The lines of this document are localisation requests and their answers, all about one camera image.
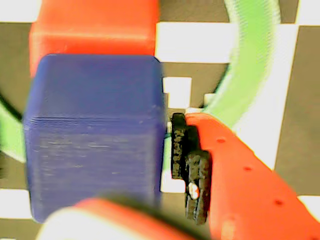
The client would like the green ring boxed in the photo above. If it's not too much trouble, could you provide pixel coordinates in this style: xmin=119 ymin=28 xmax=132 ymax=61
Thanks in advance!
xmin=0 ymin=0 xmax=281 ymax=163

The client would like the black white checkerboard marker mat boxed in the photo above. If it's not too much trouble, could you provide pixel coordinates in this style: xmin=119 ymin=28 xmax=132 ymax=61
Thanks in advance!
xmin=0 ymin=0 xmax=320 ymax=240

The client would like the blue cube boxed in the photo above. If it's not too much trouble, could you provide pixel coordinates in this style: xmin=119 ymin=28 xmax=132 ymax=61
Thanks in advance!
xmin=23 ymin=53 xmax=167 ymax=225

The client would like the red cube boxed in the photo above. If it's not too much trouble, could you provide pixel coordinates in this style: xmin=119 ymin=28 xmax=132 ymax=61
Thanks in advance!
xmin=29 ymin=0 xmax=161 ymax=78

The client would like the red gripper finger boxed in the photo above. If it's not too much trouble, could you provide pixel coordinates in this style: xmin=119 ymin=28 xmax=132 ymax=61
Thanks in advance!
xmin=171 ymin=111 xmax=320 ymax=240
xmin=36 ymin=192 xmax=210 ymax=240

